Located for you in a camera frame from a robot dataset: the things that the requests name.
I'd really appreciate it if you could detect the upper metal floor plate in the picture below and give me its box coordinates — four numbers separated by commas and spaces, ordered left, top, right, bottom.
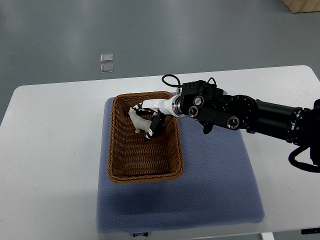
100, 53, 114, 63

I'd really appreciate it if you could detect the black table control panel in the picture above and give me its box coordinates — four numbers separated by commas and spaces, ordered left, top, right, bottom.
301, 227, 320, 235

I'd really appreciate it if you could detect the lower metal floor plate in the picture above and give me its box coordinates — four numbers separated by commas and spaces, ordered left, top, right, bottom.
100, 63, 114, 73

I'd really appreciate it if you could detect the black mat label tag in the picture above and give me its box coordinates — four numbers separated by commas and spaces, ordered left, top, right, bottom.
132, 232, 149, 238

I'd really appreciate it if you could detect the blue textured mat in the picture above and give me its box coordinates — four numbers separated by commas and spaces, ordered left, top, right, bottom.
96, 98, 264, 234

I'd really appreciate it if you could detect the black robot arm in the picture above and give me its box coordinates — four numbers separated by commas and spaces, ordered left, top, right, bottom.
172, 77, 320, 173

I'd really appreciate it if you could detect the brown wicker basket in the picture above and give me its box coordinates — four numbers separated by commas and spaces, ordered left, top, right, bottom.
107, 91, 184, 184

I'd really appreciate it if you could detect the metal floor plate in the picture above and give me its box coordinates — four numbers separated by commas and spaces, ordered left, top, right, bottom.
100, 53, 114, 63
100, 63, 114, 73

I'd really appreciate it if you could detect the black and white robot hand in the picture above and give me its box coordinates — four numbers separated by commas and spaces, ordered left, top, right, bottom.
130, 95, 183, 142

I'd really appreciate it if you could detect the wooden box corner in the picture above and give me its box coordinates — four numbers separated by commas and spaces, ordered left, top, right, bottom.
282, 0, 320, 14

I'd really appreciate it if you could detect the white bear figurine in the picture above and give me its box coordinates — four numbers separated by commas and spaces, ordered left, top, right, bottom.
128, 107, 152, 134

